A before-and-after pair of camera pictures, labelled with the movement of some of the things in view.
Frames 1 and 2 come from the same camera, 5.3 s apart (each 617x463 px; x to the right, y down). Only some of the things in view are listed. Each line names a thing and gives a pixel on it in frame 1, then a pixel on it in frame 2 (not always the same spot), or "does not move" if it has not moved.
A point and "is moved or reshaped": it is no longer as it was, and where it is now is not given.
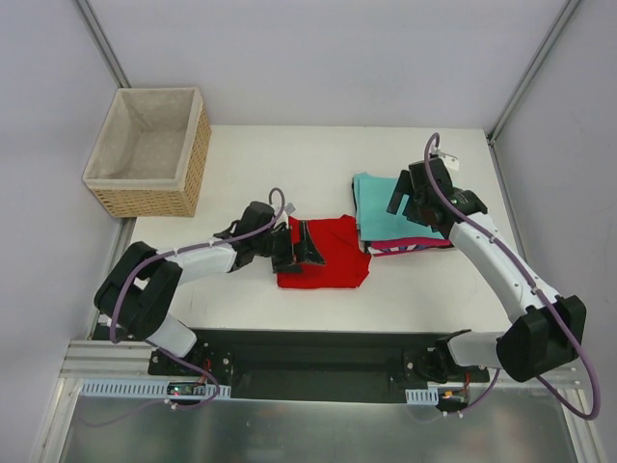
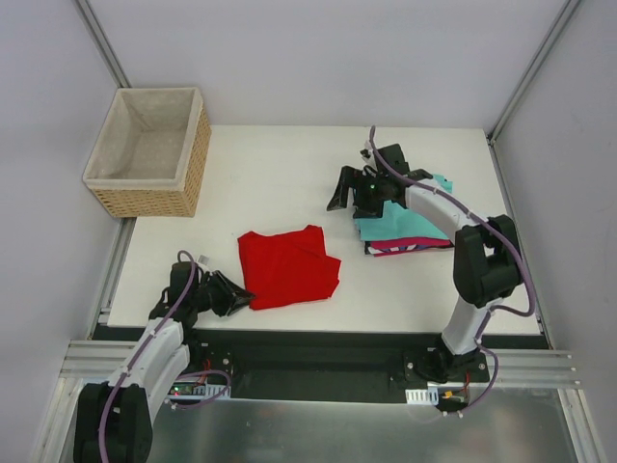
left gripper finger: [308, 251] to [241, 295]
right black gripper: [402, 191] to [360, 191]
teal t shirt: [373, 196] does not move
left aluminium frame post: [102, 43] does not move
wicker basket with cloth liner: [151, 157] does not move
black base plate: [318, 365] does not move
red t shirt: [337, 244] is moved or reshaped
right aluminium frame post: [531, 69] does not move
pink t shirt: [407, 244] does not move
